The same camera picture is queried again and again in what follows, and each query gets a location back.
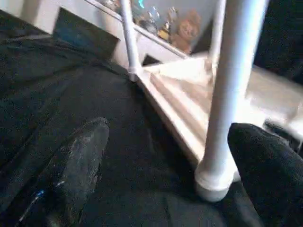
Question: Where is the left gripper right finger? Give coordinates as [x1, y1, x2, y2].
[228, 123, 303, 227]

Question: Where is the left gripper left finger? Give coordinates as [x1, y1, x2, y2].
[0, 118, 110, 227]

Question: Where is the white plastic table leg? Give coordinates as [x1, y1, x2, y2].
[195, 0, 269, 203]
[208, 0, 228, 71]
[119, 0, 143, 82]

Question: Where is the white plastic table top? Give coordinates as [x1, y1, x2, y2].
[135, 54, 303, 183]

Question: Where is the black plastic mat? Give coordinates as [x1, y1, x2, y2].
[0, 9, 303, 227]

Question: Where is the silver round trophy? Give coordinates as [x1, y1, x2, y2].
[147, 6, 162, 35]

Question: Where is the trophy with blue disc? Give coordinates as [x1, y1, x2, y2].
[134, 0, 150, 22]

